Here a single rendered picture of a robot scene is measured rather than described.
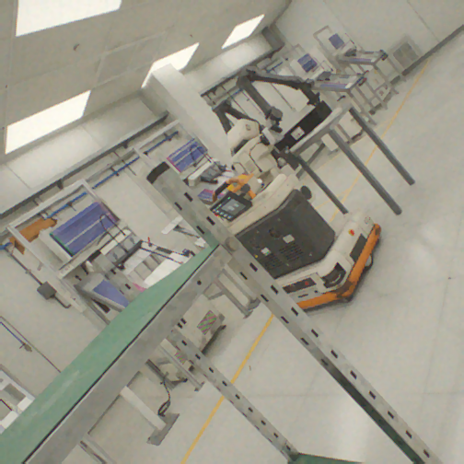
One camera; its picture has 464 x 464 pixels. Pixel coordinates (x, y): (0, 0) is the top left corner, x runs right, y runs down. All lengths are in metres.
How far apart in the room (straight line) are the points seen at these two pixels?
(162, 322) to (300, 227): 1.68
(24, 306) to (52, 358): 0.65
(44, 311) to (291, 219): 3.31
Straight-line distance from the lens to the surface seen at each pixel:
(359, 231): 2.42
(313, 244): 2.13
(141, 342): 0.47
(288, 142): 2.94
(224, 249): 0.55
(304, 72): 6.77
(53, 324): 4.66
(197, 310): 3.34
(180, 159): 4.07
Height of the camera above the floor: 1.02
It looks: 7 degrees down
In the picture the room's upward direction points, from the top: 43 degrees counter-clockwise
